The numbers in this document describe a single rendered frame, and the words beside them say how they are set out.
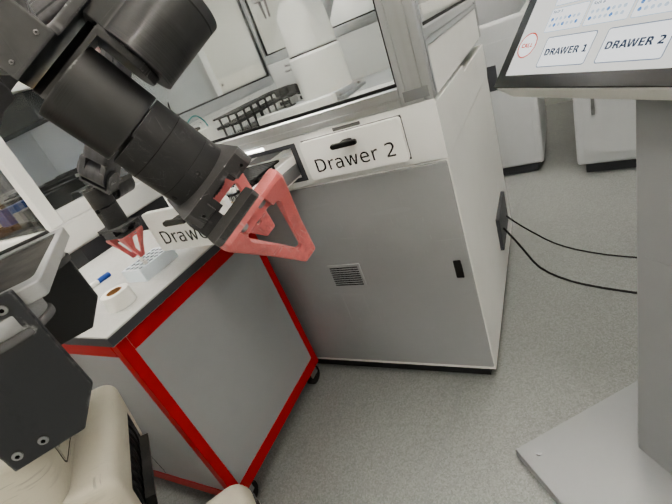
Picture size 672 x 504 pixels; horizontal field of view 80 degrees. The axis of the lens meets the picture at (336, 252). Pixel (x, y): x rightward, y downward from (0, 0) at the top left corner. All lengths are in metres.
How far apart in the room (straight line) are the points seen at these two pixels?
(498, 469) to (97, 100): 1.25
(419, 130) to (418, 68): 0.14
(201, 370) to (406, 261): 0.66
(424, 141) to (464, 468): 0.91
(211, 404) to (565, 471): 0.94
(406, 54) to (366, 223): 0.46
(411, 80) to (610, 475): 1.05
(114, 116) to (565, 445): 1.25
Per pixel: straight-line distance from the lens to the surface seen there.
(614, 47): 0.70
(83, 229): 1.81
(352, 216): 1.19
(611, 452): 1.32
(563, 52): 0.76
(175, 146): 0.32
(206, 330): 1.21
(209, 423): 1.26
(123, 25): 0.32
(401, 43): 1.00
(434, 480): 1.34
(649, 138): 0.81
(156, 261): 1.22
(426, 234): 1.15
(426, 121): 1.02
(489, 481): 1.32
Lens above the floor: 1.13
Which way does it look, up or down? 26 degrees down
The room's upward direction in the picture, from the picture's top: 22 degrees counter-clockwise
